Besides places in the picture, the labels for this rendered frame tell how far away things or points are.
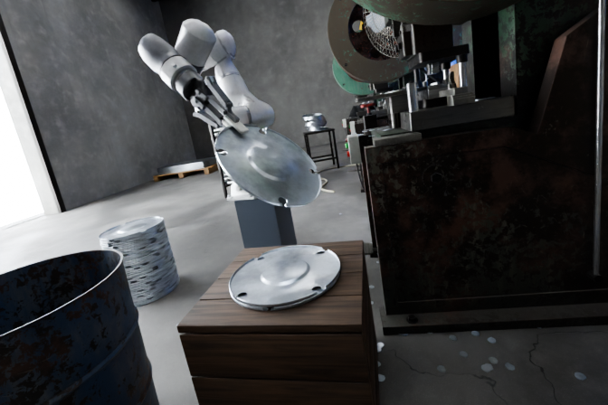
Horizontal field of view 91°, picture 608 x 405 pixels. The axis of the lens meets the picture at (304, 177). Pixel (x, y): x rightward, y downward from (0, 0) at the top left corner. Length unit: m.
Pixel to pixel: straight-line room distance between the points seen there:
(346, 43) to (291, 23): 5.68
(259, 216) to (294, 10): 7.29
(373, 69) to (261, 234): 1.69
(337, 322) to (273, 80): 7.62
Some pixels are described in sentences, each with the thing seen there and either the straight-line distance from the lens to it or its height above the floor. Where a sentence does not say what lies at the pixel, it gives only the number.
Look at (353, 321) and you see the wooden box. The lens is 0.64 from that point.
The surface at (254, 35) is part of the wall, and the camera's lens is 8.35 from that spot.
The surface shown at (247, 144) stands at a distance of 0.78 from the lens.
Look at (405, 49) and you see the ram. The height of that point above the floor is 0.92.
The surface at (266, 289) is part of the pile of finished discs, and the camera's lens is 0.76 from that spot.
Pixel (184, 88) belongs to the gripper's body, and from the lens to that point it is 0.89.
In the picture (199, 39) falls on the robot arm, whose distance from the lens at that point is 0.98.
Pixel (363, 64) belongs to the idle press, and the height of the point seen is 1.08.
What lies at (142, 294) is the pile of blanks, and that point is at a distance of 1.71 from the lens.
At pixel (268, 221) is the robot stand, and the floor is 0.35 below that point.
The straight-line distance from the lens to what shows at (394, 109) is 1.17.
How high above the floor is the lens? 0.74
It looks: 11 degrees down
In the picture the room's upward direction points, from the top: 10 degrees counter-clockwise
